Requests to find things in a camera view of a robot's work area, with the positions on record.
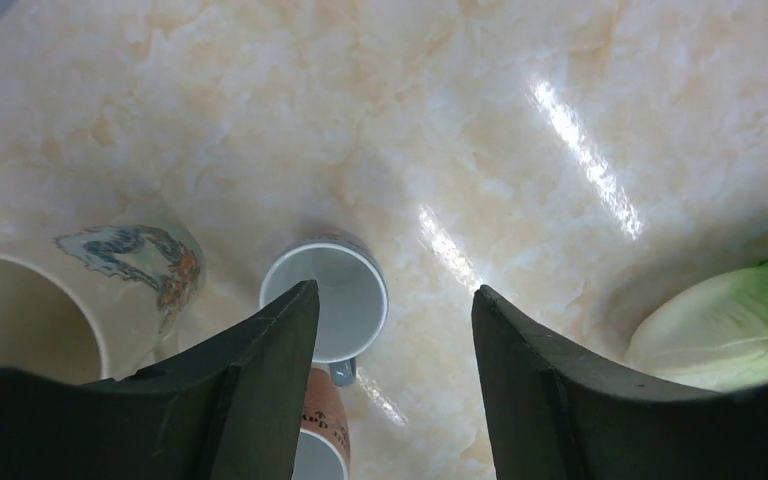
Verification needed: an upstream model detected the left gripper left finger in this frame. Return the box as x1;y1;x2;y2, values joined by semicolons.
0;280;319;479

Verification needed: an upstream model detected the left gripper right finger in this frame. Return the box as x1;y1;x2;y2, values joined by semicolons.
471;286;768;479

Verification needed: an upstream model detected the terracotta pink mug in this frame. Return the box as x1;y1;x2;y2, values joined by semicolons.
292;367;351;480

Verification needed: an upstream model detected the blue grey mug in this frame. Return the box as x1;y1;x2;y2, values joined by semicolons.
258;230;389;387

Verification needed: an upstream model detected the cream tall mug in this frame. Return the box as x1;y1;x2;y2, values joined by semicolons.
0;223;207;384

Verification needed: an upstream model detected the green lettuce head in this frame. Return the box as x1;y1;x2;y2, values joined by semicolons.
624;260;768;392

